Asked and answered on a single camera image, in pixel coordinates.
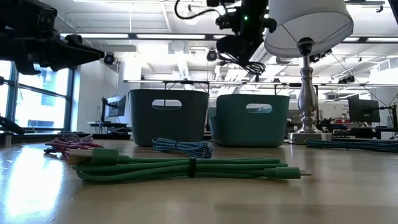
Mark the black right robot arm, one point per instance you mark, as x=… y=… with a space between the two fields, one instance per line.
x=252 y=31

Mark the round black ceiling spotlight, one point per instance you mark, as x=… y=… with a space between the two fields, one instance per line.
x=211 y=55
x=109 y=59

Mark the computer monitor on stand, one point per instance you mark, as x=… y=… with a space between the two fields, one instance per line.
x=116 y=105

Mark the black standing desk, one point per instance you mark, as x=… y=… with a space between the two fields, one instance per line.
x=105 y=124

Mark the black slanted bar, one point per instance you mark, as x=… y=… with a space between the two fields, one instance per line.
x=12 y=127

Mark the long ceiling light strip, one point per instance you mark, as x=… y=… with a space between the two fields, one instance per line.
x=171 y=36

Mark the dark grey-green plastic bin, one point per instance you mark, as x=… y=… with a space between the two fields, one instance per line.
x=168 y=127

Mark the round white ceiling light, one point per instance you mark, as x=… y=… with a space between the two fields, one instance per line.
x=191 y=22

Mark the teal plastic bin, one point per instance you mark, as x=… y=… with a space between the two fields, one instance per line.
x=248 y=130

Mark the silver table lamp white shade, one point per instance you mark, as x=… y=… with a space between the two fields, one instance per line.
x=308 y=93

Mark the black track light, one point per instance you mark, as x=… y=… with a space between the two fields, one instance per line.
x=349 y=79
x=315 y=58

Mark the cluttered office desk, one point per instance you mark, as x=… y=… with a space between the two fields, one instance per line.
x=357 y=132

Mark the black computer monitor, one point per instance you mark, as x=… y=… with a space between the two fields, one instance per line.
x=363 y=110

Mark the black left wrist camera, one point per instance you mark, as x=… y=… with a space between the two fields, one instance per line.
x=45 y=18

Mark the dark window frame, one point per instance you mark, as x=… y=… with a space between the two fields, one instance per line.
x=69 y=102

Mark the black table edge rail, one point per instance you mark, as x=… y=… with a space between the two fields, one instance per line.
x=37 y=137

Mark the grey metal post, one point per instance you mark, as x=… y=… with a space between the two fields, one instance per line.
x=7 y=140

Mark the black overhead frame bar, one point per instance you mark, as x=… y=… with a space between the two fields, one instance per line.
x=186 y=82

